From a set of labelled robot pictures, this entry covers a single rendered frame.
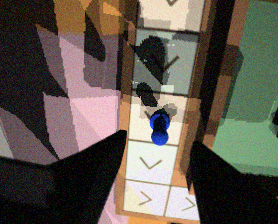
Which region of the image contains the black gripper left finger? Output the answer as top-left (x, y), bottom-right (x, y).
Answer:
top-left (0, 130), bottom-right (127, 224)

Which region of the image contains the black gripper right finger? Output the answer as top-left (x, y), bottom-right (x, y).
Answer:
top-left (189, 141), bottom-right (278, 224)

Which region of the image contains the beige and green board game track with arrows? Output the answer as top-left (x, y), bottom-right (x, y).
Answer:
top-left (115, 0), bottom-right (224, 224)

